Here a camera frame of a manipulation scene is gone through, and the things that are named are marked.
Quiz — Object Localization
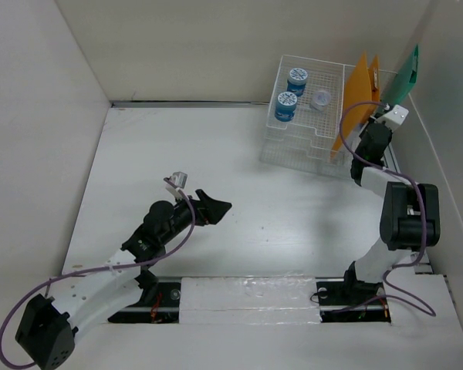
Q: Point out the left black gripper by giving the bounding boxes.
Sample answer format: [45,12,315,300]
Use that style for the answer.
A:
[160,190,229,245]

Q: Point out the orange notebook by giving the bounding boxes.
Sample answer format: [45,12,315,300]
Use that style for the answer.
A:
[342,52,380,140]

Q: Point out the green notebook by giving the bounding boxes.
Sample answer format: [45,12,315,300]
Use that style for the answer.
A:
[380,44,419,106]

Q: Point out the small clear tape roll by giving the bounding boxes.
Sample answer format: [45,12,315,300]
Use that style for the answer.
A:
[309,89,331,112]

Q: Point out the blue tape roll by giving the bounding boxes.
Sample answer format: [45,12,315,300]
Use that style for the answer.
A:
[274,91,298,122]
[287,67,309,97]

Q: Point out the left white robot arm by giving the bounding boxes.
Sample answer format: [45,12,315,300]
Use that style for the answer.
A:
[15,189,232,369]

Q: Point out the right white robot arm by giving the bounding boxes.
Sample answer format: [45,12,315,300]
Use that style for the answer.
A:
[341,120,441,304]

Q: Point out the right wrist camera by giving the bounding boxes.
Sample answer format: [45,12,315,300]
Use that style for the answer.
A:
[375,104,409,132]

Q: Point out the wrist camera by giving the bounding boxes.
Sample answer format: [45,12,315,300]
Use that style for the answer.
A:
[375,104,409,132]
[164,171,188,198]

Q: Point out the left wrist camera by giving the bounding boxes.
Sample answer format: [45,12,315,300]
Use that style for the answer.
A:
[164,171,188,198]

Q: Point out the white wire rack organizer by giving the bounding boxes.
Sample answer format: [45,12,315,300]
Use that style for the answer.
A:
[260,55,395,179]

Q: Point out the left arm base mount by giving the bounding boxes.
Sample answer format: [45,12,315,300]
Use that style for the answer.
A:
[107,270,182,325]

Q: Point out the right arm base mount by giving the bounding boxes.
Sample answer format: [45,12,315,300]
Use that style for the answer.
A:
[310,277,390,324]

